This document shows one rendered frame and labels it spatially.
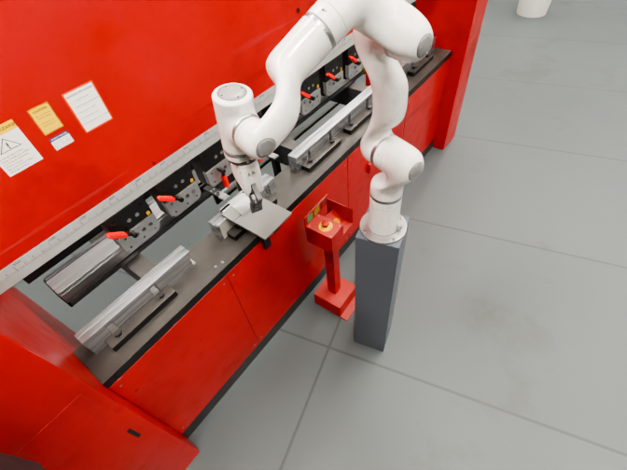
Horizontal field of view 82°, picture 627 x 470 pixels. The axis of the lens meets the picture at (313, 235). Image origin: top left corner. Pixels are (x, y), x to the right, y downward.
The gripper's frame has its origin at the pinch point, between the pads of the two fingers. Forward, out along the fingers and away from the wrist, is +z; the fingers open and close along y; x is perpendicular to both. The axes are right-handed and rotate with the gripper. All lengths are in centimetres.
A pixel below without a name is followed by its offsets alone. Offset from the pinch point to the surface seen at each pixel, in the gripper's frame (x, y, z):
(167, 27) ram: 0, 51, -24
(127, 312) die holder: 50, 19, 58
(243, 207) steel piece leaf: -9, 40, 50
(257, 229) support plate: -9, 25, 48
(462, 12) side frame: -210, 117, 32
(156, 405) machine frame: 58, -4, 100
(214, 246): 9, 37, 63
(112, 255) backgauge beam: 49, 49, 57
